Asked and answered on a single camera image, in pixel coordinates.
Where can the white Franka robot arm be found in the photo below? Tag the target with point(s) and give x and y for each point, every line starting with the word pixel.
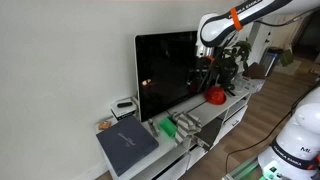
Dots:
pixel 294 153

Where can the green potted plant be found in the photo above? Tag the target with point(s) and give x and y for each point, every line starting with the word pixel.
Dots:
pixel 227 66

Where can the brown box on stand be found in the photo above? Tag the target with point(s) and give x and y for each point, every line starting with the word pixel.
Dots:
pixel 255 71

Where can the white TV stand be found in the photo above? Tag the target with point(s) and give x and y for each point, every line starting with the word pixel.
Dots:
pixel 170 161

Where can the grey striped towel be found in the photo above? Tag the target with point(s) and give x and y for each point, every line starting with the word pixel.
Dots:
pixel 187 125

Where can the small brown wooden block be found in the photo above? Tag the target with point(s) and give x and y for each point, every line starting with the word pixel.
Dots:
pixel 104 125

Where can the red bowl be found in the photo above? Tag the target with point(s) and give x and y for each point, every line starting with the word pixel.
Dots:
pixel 215 95

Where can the green plastic box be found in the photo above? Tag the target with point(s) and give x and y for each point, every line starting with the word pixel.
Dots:
pixel 168 127

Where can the small grey metal bottle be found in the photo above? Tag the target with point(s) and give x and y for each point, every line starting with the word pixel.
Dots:
pixel 152 127

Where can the dark blue flat box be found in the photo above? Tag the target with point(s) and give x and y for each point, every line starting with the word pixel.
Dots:
pixel 126 143

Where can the black flat-screen television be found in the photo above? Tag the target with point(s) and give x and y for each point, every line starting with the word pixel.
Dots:
pixel 166 70

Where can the dark bin in background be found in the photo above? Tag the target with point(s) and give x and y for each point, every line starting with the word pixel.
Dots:
pixel 270 56

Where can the white set-top box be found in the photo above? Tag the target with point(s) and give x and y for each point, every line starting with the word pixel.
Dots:
pixel 120 113

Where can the black remote control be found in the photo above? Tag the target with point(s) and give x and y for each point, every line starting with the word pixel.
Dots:
pixel 124 104

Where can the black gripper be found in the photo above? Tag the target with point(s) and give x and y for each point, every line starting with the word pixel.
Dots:
pixel 200 71

